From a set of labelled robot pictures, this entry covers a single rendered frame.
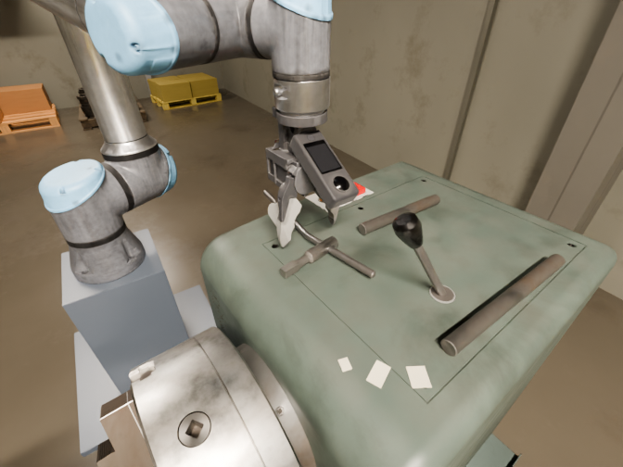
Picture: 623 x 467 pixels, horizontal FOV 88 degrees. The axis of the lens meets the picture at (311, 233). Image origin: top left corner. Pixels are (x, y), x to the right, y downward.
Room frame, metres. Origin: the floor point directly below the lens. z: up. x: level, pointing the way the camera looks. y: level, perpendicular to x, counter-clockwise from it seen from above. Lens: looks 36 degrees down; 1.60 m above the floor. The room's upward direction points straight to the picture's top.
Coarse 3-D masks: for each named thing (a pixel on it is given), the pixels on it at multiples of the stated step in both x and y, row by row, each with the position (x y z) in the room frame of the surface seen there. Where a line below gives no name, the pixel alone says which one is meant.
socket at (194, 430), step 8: (192, 416) 0.17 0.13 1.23; (200, 416) 0.17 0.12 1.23; (184, 424) 0.16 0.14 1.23; (192, 424) 0.17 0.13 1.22; (200, 424) 0.17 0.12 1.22; (208, 424) 0.16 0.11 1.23; (184, 432) 0.15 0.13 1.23; (192, 432) 0.16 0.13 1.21; (200, 432) 0.15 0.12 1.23; (208, 432) 0.15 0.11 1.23; (184, 440) 0.15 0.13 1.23; (192, 440) 0.15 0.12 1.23; (200, 440) 0.15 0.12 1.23
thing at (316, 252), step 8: (328, 240) 0.43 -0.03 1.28; (336, 240) 0.43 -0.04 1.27; (312, 248) 0.41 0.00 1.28; (320, 248) 0.41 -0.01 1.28; (304, 256) 0.39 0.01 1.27; (312, 256) 0.39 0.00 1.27; (320, 256) 0.40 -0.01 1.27; (288, 264) 0.37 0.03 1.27; (296, 264) 0.37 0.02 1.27; (304, 264) 0.38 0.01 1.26; (280, 272) 0.37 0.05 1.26; (288, 272) 0.36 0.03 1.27
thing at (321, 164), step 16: (304, 144) 0.43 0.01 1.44; (320, 144) 0.44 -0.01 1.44; (304, 160) 0.41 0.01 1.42; (320, 160) 0.41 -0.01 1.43; (336, 160) 0.42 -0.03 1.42; (320, 176) 0.39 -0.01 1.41; (336, 176) 0.39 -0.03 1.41; (320, 192) 0.38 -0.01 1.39; (336, 192) 0.37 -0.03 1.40; (352, 192) 0.38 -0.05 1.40
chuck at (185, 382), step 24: (168, 360) 0.24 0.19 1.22; (192, 360) 0.24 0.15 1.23; (144, 384) 0.21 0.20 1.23; (168, 384) 0.20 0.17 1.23; (192, 384) 0.20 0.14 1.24; (216, 384) 0.20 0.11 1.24; (144, 408) 0.18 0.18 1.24; (168, 408) 0.18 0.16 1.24; (192, 408) 0.18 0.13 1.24; (216, 408) 0.18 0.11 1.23; (144, 432) 0.15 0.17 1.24; (168, 432) 0.15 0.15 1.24; (216, 432) 0.15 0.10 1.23; (240, 432) 0.16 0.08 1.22; (168, 456) 0.13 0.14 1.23; (192, 456) 0.13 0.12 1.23; (216, 456) 0.14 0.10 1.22; (240, 456) 0.14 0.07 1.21
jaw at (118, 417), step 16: (112, 400) 0.21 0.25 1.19; (128, 400) 0.20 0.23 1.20; (112, 416) 0.18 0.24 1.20; (128, 416) 0.19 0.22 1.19; (112, 432) 0.17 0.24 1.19; (128, 432) 0.18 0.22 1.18; (112, 448) 0.16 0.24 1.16; (128, 448) 0.16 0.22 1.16; (144, 448) 0.17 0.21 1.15; (112, 464) 0.15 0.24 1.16; (128, 464) 0.15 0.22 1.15; (144, 464) 0.16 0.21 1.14
